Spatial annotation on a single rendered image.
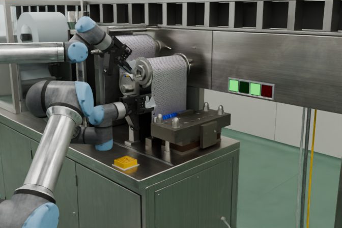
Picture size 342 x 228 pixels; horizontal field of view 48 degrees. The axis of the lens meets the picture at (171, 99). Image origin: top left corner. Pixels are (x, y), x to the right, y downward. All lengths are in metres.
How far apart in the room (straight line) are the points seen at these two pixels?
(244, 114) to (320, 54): 3.21
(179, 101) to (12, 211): 1.08
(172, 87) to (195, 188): 0.49
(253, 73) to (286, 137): 2.78
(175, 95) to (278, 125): 2.76
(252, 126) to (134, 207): 3.27
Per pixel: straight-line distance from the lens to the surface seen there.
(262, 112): 4.61
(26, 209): 1.09
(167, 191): 1.63
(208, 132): 1.79
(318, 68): 1.63
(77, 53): 1.47
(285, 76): 1.70
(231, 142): 1.92
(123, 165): 1.59
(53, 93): 1.28
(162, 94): 1.83
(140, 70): 1.78
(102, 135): 1.62
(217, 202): 1.94
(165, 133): 1.70
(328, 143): 4.32
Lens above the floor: 1.54
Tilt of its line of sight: 13 degrees down
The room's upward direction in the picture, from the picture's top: straight up
